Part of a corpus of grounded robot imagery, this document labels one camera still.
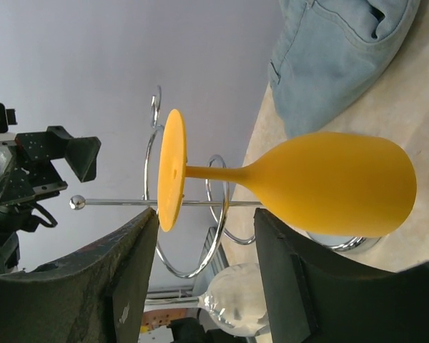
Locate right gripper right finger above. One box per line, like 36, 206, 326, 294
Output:
254, 209, 429, 342

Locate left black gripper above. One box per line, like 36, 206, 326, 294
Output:
0, 103, 101, 206

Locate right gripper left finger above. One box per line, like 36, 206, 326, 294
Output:
0, 208, 159, 342

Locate yellow plastic wine glass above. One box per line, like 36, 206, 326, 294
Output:
157, 110, 417, 237

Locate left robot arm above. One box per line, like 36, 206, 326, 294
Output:
0, 103, 101, 274

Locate clear wine glass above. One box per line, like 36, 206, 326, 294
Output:
144, 262, 270, 337

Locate grey blue folded jeans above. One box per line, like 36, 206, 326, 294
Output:
268, 0, 420, 138

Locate chrome wire wine glass rack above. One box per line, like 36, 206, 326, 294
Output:
69, 84, 387, 279

